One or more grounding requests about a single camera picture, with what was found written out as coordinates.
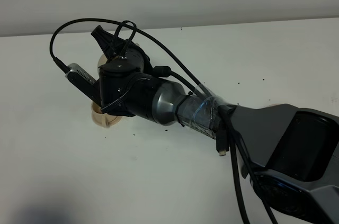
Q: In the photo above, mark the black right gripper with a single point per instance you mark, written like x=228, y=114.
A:
x=126, y=86

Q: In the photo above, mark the beige teapot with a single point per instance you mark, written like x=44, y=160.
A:
x=103, y=59

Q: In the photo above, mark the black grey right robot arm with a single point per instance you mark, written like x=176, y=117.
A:
x=289, y=154

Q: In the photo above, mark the near beige teacup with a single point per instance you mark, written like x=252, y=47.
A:
x=103, y=120

